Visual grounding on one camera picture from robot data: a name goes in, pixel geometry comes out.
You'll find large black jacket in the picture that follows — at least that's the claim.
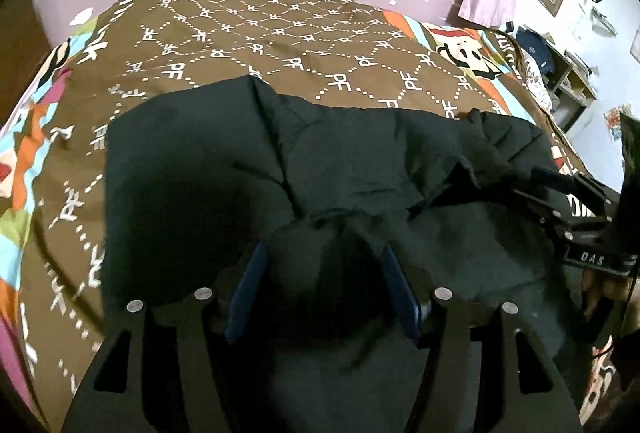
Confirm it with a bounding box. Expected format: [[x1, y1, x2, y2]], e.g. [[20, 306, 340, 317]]
[[101, 77, 587, 432]]

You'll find wooden side shelf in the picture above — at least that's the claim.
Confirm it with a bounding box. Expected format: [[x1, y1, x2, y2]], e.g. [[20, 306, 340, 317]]
[[542, 42, 597, 132]]

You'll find wooden headboard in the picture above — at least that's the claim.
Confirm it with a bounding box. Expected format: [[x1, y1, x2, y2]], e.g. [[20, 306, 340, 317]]
[[0, 0, 51, 124]]

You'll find brown cartoon monkey bedsheet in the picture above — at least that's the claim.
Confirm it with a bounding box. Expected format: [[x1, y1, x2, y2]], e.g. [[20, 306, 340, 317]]
[[1, 0, 615, 432]]

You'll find person's right hand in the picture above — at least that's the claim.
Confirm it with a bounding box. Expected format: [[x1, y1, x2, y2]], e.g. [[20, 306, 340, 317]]
[[582, 269, 639, 320]]

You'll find wall poster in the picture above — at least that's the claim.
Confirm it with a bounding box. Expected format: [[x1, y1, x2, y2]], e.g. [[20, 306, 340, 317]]
[[629, 29, 640, 63]]

